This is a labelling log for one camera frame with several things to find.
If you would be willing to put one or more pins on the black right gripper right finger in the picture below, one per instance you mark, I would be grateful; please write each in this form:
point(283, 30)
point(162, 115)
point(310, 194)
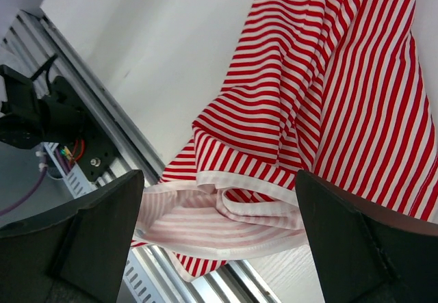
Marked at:
point(364, 252)

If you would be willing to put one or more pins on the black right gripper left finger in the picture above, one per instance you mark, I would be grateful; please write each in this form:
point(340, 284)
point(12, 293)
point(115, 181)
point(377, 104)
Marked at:
point(27, 250)

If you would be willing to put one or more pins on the red striped tank top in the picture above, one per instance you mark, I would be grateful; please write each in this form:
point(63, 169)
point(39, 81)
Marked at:
point(333, 87)

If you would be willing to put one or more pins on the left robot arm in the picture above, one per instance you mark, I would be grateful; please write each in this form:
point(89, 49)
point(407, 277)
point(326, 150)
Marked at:
point(34, 112)

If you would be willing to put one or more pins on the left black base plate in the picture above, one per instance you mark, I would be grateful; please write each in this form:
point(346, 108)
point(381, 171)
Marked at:
point(92, 152)

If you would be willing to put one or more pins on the aluminium mounting rail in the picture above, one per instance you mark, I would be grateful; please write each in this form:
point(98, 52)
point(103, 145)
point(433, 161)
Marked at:
point(149, 275)

